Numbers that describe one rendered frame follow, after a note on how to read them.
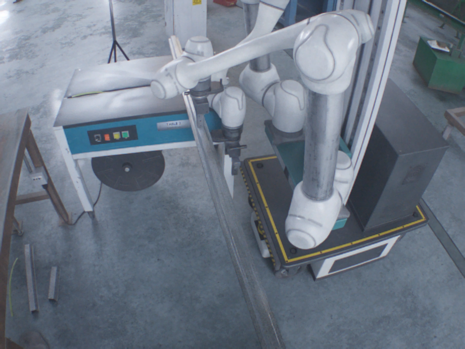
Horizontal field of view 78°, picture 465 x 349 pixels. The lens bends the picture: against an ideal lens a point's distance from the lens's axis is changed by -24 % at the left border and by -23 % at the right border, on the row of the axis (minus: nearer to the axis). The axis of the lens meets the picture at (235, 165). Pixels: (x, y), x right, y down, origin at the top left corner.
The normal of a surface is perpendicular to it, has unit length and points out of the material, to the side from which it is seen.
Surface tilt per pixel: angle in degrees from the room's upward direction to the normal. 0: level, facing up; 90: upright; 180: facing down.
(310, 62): 84
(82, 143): 90
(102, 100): 0
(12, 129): 0
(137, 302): 0
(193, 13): 90
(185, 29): 90
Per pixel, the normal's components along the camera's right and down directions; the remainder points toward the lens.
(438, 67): -0.09, 0.70
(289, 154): 0.04, -0.71
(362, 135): 0.24, 0.69
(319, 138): -0.45, 0.62
